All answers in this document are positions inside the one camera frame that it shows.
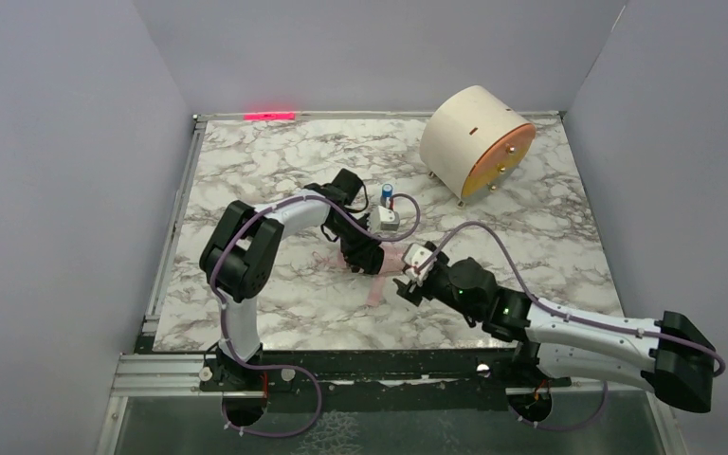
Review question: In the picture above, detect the pink folding umbrella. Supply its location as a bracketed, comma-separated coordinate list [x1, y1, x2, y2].
[312, 244, 408, 308]

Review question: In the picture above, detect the small blue cap bottle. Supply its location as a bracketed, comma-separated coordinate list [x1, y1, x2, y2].
[380, 183, 393, 205]

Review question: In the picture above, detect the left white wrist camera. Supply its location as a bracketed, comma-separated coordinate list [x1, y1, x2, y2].
[368, 206, 400, 233]

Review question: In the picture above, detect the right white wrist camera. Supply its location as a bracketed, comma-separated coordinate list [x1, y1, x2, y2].
[402, 244, 435, 285]

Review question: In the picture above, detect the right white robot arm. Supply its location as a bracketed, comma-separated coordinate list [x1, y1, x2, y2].
[397, 243, 716, 413]

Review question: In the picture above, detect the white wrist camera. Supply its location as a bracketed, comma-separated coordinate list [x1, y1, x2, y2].
[402, 244, 435, 285]
[368, 206, 400, 233]

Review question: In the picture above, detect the aluminium table frame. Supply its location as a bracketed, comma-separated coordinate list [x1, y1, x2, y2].
[98, 112, 685, 454]

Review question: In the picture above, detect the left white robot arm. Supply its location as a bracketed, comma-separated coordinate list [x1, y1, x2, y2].
[199, 169, 387, 364]

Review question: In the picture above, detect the beige cylindrical umbrella stand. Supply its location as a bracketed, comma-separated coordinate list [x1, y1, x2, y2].
[419, 85, 537, 206]

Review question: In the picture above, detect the pink tape marker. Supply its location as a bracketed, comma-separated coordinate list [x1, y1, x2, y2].
[243, 112, 297, 121]

